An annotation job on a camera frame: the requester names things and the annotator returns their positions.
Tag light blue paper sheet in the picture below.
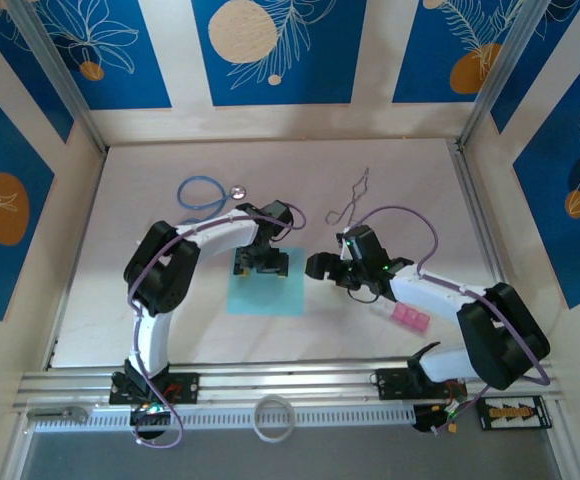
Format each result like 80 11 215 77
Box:
226 246 306 317

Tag blue stethoscope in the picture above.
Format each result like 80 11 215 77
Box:
176 174 249 227

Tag pink and clear pill box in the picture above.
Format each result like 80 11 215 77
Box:
371 298 432 334

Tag black orange terminal block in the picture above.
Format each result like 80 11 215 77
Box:
476 395 554 432

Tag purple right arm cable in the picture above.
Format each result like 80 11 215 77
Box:
347 205 552 437

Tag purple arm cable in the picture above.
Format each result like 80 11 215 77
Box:
127 201 307 449
347 205 552 437

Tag metal wire tongs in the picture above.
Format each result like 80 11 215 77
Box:
324 166 372 234

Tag aluminium front rail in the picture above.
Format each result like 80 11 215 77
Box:
12 356 564 414

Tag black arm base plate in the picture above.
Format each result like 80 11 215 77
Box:
375 367 467 402
108 371 202 407

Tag aluminium side rail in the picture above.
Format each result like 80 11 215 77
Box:
448 139 529 359

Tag white tape ring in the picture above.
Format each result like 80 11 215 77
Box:
252 394 297 444

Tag white slotted cable duct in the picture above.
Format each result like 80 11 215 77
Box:
29 405 417 434

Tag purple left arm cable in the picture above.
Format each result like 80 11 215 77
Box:
127 201 307 449

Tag aluminium corner post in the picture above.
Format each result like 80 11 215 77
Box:
455 0 542 151
5 0 110 155

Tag small metal bracket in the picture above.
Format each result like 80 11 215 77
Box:
25 405 89 424

